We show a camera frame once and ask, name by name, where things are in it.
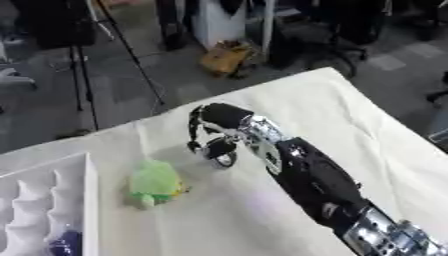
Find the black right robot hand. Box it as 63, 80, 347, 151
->
185, 102, 258, 169

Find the white box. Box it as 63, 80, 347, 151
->
0, 152, 102, 256

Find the tan bag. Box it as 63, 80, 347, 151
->
199, 39, 259, 78

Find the green turtle soft toy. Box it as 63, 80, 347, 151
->
126, 159, 191, 210

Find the black tripod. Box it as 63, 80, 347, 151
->
57, 0, 167, 132

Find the black office chair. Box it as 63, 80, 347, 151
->
302, 0, 392, 79

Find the purple object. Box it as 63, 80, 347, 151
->
47, 230, 84, 256

